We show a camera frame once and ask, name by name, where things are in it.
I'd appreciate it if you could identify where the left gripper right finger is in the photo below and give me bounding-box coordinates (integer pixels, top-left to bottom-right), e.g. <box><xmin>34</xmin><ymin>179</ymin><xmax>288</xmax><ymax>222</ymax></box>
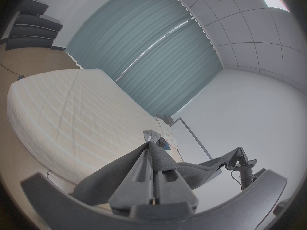
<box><xmin>153</xmin><ymin>169</ymin><xmax>199</xmax><ymax>212</ymax></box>

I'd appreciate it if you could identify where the white printed pillow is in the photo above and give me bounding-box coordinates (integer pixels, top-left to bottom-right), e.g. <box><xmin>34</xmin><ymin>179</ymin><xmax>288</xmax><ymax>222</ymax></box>
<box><xmin>156</xmin><ymin>118</ymin><xmax>179</xmax><ymax>149</ymax></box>

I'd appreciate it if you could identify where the grey bedside table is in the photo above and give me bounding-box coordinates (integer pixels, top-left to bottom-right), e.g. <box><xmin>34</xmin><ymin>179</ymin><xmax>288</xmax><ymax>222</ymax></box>
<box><xmin>156</xmin><ymin>114</ymin><xmax>172</xmax><ymax>125</ymax></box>

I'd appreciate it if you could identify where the black cable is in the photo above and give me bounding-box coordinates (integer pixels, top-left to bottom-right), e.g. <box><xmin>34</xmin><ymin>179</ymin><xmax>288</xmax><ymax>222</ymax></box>
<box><xmin>0</xmin><ymin>62</ymin><xmax>25</xmax><ymax>80</ymax></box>

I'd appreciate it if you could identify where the bed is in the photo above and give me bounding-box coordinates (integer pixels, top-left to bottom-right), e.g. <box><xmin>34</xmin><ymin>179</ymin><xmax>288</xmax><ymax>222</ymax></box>
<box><xmin>7</xmin><ymin>68</ymin><xmax>222</xmax><ymax>210</ymax></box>

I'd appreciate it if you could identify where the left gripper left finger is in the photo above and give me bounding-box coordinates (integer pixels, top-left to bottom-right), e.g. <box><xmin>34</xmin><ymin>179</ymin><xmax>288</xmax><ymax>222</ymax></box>
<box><xmin>108</xmin><ymin>142</ymin><xmax>154</xmax><ymax>211</ymax></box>

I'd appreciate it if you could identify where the black long-sleeved top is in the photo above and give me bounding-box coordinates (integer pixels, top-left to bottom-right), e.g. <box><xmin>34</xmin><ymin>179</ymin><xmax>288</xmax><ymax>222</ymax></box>
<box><xmin>73</xmin><ymin>142</ymin><xmax>228</xmax><ymax>206</ymax></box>

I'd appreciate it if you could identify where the grey garment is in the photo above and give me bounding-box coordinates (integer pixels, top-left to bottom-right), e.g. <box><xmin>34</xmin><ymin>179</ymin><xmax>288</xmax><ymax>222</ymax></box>
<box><xmin>143</xmin><ymin>130</ymin><xmax>161</xmax><ymax>143</ymax></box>

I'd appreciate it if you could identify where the black chest of drawers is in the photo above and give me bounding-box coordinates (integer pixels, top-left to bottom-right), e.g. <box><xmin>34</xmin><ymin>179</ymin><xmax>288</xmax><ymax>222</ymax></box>
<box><xmin>5</xmin><ymin>0</ymin><xmax>63</xmax><ymax>51</ymax></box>

